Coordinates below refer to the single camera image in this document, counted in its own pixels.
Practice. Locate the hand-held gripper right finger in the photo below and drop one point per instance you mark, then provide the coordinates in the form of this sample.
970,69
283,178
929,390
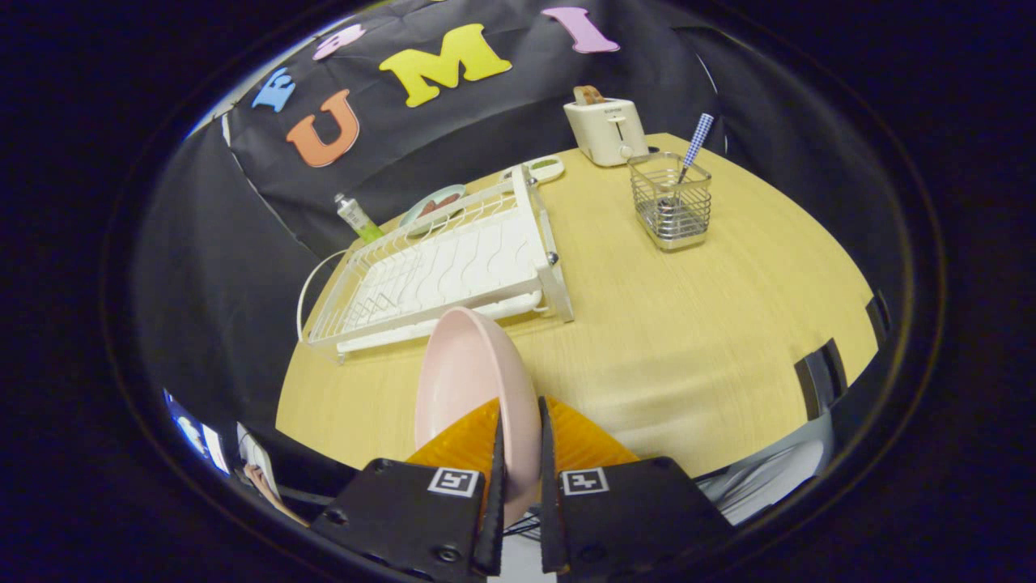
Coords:
550,518

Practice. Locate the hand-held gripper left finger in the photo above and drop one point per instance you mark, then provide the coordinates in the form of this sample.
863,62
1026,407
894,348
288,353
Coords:
495,518

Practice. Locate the pink plate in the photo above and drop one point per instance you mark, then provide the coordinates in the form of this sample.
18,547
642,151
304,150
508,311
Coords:
469,372

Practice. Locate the white dish rack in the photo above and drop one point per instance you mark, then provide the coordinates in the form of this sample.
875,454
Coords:
453,275

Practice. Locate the pale green plate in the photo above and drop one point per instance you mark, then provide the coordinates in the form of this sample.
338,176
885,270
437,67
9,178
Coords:
413,215

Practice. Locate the green dish soap bottle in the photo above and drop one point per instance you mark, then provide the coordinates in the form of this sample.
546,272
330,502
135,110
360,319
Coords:
356,217

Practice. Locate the white two-compartment dish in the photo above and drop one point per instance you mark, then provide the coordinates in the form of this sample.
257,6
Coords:
546,168

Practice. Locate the white paper sheet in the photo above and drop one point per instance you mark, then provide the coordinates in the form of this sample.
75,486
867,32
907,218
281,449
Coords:
257,457

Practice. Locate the black chair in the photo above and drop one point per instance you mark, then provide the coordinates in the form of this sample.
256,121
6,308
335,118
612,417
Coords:
878,320
821,376

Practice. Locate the brown sausage piece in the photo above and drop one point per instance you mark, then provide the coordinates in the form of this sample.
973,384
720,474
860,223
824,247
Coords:
429,210
449,202

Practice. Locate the cream toaster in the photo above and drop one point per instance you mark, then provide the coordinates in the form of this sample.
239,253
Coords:
603,134

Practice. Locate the black backdrop cloth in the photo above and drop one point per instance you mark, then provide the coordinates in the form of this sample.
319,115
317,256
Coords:
486,129

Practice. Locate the brown toast slice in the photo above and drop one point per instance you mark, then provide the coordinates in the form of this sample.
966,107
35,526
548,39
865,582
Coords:
588,95

